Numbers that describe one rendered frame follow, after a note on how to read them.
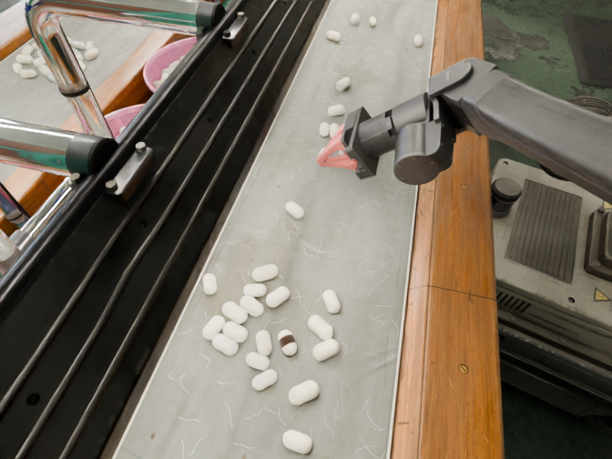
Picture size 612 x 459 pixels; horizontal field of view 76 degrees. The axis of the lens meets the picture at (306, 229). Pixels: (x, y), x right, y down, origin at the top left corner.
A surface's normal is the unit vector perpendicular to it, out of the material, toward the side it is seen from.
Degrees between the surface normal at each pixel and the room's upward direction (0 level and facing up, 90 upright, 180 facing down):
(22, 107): 0
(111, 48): 0
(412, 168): 95
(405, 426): 45
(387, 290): 0
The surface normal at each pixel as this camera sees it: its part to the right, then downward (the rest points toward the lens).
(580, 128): -0.62, -0.53
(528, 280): 0.02, -0.61
